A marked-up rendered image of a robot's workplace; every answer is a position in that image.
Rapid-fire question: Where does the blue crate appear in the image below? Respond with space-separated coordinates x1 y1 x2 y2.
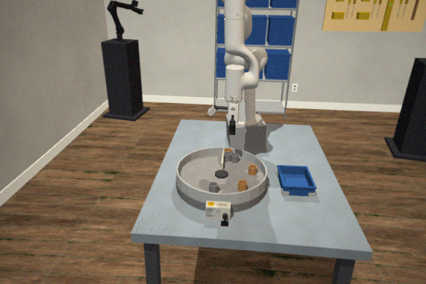
277 165 317 197

